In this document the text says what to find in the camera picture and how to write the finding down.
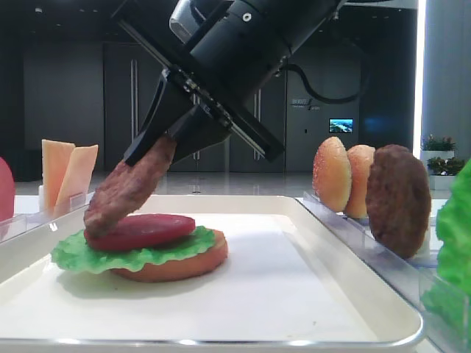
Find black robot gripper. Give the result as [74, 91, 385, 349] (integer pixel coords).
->
[119, 18, 284, 166]

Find brown meat patty thin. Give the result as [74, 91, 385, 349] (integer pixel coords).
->
[84, 135, 177, 238]

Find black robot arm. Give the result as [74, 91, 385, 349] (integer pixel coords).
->
[113, 1, 341, 165]

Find red tomato slice on tray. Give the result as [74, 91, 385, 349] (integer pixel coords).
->
[84, 214, 196, 252]

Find orange cheese slice inner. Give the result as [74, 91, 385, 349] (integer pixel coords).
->
[54, 145, 99, 217]

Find orange cheese slice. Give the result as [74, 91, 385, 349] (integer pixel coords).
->
[54, 145, 99, 217]
[41, 139, 75, 210]

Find orange cheese slice outer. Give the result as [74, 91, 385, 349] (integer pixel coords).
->
[41, 139, 75, 210]

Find green lettuce leaf on tray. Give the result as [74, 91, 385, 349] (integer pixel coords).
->
[51, 226, 216, 274]

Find red tomato slice standing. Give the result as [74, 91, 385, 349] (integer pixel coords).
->
[0, 157, 15, 221]

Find dark brown meat patty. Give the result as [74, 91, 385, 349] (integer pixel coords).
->
[366, 144, 431, 259]

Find green lettuce leaf standing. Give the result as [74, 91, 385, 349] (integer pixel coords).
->
[422, 164, 470, 330]

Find bun slice on tray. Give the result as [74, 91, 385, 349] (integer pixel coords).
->
[111, 229, 228, 283]

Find sesame bun top standing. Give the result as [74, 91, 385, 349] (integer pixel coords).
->
[312, 137, 352, 213]

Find plain bun slice standing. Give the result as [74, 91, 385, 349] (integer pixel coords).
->
[344, 144, 375, 218]

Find white rectangular metal tray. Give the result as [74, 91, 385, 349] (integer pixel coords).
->
[1, 195, 424, 352]

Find potted plants in white planter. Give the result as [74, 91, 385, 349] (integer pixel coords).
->
[421, 135, 465, 190]

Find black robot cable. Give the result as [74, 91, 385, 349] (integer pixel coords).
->
[283, 36, 373, 104]

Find small wall display screen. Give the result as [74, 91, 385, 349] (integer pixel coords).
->
[329, 118, 353, 133]

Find left clear acrylic rack rail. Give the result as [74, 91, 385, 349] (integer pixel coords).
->
[1, 185, 93, 243]

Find clear acrylic rack rail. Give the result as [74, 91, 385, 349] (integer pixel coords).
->
[302, 192, 470, 352]
[1, 185, 93, 243]

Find right clear acrylic rack rail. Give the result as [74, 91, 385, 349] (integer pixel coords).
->
[302, 192, 470, 352]

